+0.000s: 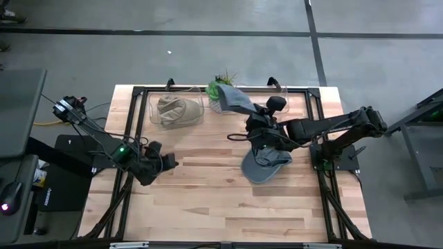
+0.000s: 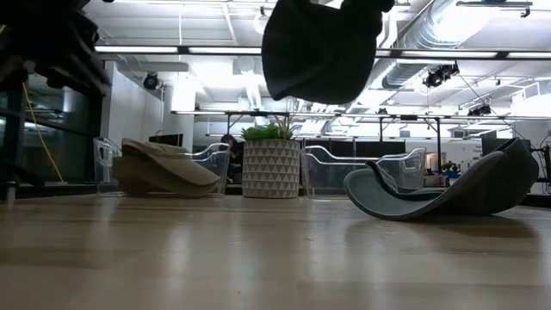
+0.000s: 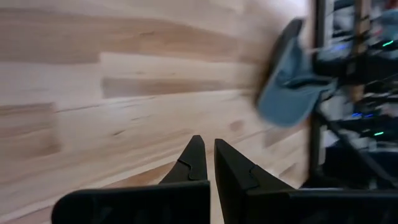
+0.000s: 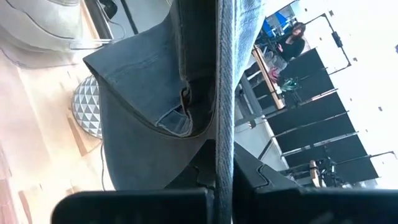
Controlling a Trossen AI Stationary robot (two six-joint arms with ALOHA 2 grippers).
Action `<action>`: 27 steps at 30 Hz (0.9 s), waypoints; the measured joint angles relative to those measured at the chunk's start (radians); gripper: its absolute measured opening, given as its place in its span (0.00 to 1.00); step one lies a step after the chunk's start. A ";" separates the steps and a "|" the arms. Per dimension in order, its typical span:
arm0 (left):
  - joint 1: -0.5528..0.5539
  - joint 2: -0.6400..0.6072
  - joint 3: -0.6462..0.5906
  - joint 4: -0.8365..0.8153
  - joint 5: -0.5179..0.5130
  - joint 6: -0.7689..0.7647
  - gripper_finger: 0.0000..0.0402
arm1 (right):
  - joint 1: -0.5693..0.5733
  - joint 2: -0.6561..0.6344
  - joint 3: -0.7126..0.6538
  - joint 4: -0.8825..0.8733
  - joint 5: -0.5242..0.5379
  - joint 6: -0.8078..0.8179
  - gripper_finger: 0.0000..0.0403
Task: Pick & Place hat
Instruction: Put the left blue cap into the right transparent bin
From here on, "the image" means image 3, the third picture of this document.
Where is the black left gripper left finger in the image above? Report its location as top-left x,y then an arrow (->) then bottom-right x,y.
51,135 -> 211,224

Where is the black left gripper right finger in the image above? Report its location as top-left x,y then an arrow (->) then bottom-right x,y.
214,138 -> 398,224

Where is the blue-grey baseball cap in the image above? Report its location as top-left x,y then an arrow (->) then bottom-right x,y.
253,17 -> 340,128

